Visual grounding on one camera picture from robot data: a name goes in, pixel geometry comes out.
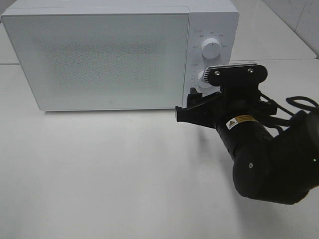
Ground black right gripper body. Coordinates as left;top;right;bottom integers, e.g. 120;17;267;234
211;85;278;129

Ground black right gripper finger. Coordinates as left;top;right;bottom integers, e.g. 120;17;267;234
186;88;203;108
175;92;221;128

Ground white timer knob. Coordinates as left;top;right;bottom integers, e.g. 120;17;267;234
197;71;212;89

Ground white microwave door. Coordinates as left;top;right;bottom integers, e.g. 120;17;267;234
3;14;189;111

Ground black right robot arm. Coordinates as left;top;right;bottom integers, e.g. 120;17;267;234
175;87;319;205

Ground upper white power knob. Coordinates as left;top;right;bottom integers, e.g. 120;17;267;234
200;36;221;59

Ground white microwave oven body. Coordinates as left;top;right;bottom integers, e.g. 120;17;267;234
1;0;239;109

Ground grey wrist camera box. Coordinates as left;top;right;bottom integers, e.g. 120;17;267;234
203;63;268;87

